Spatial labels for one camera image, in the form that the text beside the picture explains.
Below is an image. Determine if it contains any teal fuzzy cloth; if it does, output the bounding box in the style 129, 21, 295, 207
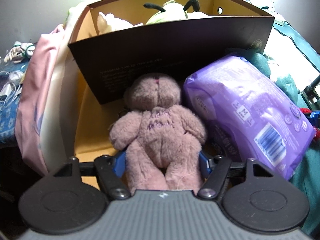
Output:
241, 50, 299, 104

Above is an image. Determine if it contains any pink teddy bear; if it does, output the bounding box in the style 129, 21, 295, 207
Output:
109, 74, 207, 193

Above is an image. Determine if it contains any green pea plush toy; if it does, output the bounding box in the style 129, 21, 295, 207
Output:
143, 0, 209, 25

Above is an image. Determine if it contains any red yarn toy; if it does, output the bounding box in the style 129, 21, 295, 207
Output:
300, 108, 320, 141

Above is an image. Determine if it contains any purple pad package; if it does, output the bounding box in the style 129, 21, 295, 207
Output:
183, 54, 316, 180

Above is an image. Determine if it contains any pink cloth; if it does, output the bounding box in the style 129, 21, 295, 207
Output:
15, 24, 65, 176

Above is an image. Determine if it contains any blue floral towel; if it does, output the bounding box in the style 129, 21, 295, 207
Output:
1, 62, 28, 148

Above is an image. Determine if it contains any black cardboard box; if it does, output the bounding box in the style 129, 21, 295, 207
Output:
68, 0, 274, 104

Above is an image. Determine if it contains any white earphone cable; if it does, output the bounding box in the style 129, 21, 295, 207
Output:
0, 70, 26, 103

